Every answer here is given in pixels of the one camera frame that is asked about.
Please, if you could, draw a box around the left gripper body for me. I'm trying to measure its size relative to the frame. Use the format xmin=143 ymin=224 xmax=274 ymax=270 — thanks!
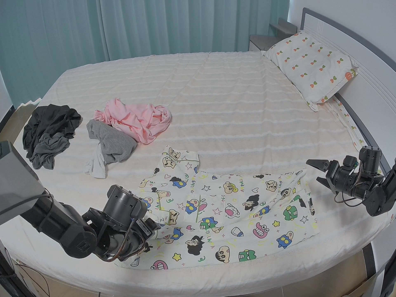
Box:
xmin=136 ymin=217 xmax=161 ymax=241

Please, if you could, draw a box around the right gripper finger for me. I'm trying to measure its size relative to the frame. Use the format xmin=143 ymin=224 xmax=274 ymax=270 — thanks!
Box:
xmin=316 ymin=178 xmax=335 ymax=192
xmin=306 ymin=159 xmax=330 ymax=170

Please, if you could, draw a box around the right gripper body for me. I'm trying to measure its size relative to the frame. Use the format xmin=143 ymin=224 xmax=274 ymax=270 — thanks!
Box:
xmin=326 ymin=161 xmax=361 ymax=197

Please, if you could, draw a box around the white printed pyjama top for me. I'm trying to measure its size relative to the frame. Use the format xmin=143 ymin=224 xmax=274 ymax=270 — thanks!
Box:
xmin=114 ymin=147 xmax=321 ymax=270

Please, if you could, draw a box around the bed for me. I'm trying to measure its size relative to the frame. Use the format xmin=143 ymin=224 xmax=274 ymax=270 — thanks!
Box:
xmin=0 ymin=7 xmax=396 ymax=293

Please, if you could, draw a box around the grey and white knit garment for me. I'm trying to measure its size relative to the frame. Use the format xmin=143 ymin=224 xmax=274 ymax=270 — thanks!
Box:
xmin=84 ymin=119 xmax=137 ymax=179

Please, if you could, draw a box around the white printed pillow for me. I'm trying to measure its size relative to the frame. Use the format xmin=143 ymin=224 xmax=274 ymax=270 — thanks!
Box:
xmin=264 ymin=31 xmax=359 ymax=112

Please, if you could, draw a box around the pink garment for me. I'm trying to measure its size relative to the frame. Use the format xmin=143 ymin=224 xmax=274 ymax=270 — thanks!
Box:
xmin=94 ymin=97 xmax=171 ymax=145

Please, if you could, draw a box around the dark grey garment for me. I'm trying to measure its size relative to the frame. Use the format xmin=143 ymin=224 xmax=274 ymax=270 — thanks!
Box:
xmin=29 ymin=134 xmax=70 ymax=170

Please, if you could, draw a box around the grey bedside table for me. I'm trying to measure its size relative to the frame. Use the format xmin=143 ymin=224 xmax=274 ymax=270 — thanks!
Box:
xmin=249 ymin=18 xmax=298 ymax=52

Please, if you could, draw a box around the black garment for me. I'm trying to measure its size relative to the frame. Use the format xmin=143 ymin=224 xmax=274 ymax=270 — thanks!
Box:
xmin=22 ymin=104 xmax=81 ymax=163

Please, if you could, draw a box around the blue-green curtain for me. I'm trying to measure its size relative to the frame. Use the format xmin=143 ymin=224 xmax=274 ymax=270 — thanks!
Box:
xmin=0 ymin=0 xmax=293 ymax=106

